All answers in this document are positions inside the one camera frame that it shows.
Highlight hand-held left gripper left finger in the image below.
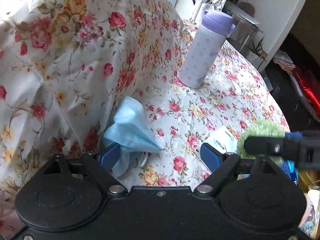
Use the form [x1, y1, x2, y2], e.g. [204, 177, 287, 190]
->
[39, 142, 127, 195]

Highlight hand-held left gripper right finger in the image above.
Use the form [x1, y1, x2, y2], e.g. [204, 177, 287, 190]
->
[194, 142, 285, 197]

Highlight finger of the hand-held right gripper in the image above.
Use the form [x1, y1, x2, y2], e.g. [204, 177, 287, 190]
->
[243, 131, 320, 171]

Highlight green fuzzy ball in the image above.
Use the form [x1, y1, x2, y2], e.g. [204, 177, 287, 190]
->
[236, 119, 287, 167]

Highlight white tissue pack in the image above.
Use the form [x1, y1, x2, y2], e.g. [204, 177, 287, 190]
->
[200, 125, 238, 156]

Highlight blue face mask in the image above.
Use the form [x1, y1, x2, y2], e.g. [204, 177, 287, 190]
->
[102, 95, 166, 178]

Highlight blue and white box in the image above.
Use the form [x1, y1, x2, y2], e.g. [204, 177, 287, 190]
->
[281, 160, 299, 187]

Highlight black leather sofa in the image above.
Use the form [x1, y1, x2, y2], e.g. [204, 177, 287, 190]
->
[262, 30, 320, 136]

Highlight folded pink cloths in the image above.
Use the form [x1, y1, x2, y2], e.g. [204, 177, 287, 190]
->
[272, 50, 297, 72]

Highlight plant in white pot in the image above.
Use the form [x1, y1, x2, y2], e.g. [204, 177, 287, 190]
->
[250, 36, 269, 63]

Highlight purple lidded bottle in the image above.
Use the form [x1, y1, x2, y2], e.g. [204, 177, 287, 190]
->
[179, 10, 237, 89]

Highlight floral bed sheet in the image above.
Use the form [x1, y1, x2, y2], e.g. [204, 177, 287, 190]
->
[0, 0, 292, 233]

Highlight glass side table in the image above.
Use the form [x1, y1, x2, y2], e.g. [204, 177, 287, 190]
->
[224, 1, 264, 58]

